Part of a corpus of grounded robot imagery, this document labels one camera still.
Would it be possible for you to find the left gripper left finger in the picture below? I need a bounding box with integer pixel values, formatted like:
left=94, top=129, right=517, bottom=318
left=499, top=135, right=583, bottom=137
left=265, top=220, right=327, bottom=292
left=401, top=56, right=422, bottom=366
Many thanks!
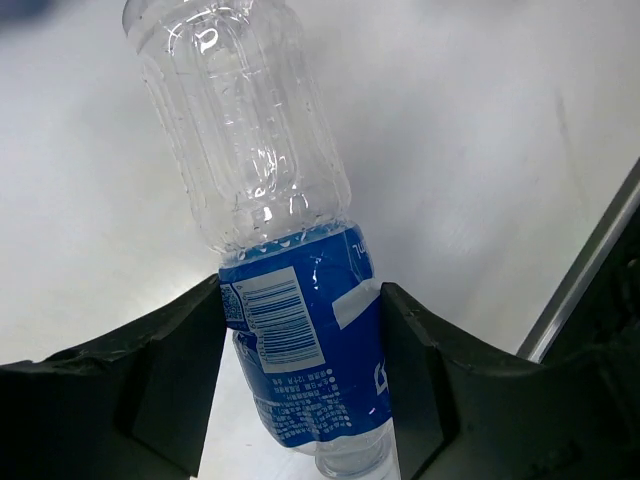
left=1, top=276, right=226, bottom=479

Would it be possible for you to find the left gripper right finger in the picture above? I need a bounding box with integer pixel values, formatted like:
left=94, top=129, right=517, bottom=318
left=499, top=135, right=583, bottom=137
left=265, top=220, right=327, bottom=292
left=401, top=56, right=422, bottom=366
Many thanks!
left=381, top=283, right=639, bottom=479

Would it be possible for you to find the crushed blue label bottle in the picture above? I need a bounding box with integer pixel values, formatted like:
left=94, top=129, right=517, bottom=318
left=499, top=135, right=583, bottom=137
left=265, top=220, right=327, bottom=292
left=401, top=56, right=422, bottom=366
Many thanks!
left=122, top=1, right=392, bottom=479

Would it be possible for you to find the aluminium frame rail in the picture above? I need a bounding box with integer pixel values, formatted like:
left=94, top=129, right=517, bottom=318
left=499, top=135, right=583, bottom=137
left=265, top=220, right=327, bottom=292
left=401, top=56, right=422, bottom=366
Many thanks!
left=517, top=164, right=639, bottom=363

